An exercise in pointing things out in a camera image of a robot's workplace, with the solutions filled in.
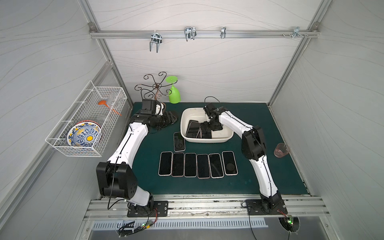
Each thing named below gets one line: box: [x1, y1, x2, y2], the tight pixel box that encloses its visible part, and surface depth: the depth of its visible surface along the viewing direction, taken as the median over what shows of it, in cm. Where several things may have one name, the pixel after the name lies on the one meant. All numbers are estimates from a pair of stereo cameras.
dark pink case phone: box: [221, 150, 239, 176], surface depth 92 cm
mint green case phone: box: [184, 152, 197, 178], surface depth 89 cm
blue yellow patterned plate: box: [66, 120, 102, 147], surface depth 62 cm
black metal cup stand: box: [135, 71, 178, 101], surface depth 90 cm
